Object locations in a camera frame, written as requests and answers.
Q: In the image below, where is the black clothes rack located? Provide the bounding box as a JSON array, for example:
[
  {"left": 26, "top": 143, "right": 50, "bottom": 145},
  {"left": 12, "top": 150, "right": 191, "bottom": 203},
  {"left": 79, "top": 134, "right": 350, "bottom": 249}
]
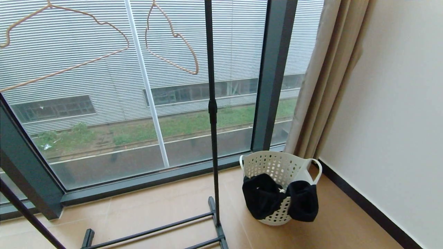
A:
[{"left": 0, "top": 0, "right": 229, "bottom": 249}]

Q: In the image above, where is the white laundry basket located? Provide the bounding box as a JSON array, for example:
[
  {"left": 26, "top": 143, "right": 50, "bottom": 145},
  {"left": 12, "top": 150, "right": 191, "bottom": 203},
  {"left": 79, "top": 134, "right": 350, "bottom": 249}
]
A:
[{"left": 239, "top": 150, "right": 323, "bottom": 226}]

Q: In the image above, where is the heap of clothes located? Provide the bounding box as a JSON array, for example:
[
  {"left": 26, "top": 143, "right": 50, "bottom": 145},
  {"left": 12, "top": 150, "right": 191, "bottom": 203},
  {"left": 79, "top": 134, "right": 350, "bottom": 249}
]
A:
[{"left": 242, "top": 173, "right": 319, "bottom": 222}]

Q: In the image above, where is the pink clothes hanger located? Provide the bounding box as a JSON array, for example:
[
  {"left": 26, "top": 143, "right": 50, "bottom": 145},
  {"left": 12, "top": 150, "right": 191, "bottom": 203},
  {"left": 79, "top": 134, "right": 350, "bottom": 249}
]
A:
[
  {"left": 145, "top": 0, "right": 199, "bottom": 75},
  {"left": 0, "top": 0, "right": 130, "bottom": 93}
]

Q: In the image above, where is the beige curtain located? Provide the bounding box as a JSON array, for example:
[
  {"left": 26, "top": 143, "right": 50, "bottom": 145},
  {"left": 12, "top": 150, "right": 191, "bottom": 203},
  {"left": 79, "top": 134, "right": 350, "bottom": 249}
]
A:
[{"left": 284, "top": 0, "right": 372, "bottom": 161}]

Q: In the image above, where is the window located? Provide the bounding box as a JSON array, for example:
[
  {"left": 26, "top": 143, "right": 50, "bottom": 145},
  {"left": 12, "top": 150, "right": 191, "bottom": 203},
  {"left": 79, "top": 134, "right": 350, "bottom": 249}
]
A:
[{"left": 0, "top": 0, "right": 324, "bottom": 222}]

